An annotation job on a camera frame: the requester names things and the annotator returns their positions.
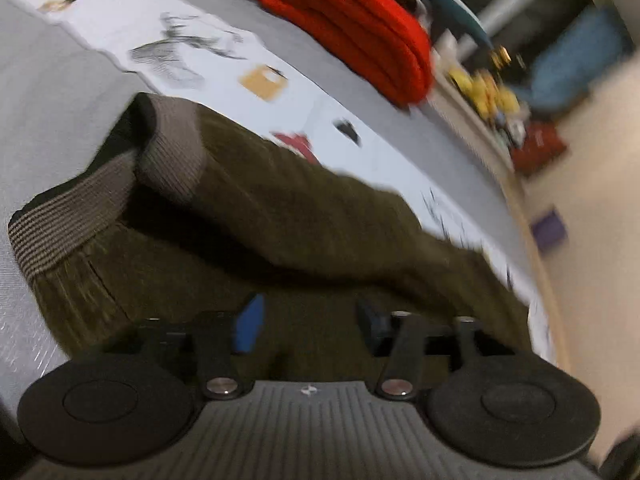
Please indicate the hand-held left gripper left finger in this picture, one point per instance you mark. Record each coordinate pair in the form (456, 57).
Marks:
(250, 325)

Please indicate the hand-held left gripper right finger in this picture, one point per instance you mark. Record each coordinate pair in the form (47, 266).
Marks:
(372, 327)

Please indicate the olive green knit sweater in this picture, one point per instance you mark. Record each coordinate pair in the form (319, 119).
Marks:
(300, 220)

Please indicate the purple box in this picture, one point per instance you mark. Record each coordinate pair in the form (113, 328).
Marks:
(547, 230)

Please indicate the white window sill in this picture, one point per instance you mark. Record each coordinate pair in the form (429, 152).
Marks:
(465, 120)

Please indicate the red bag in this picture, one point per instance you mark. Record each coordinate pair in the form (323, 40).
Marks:
(537, 147)

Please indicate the yellow and orange plush toy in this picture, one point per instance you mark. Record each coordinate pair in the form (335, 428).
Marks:
(495, 100)

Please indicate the white plush toy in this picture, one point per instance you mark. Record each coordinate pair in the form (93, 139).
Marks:
(446, 47)

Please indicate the red folded blanket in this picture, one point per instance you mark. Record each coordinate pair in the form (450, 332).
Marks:
(360, 25)

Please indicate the grey printed bed sheet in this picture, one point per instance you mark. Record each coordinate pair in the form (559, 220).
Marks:
(50, 85)

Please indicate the blue shark plush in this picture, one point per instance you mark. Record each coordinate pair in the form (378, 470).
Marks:
(450, 0)

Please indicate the wooden bed frame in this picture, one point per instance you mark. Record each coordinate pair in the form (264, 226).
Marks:
(542, 280)

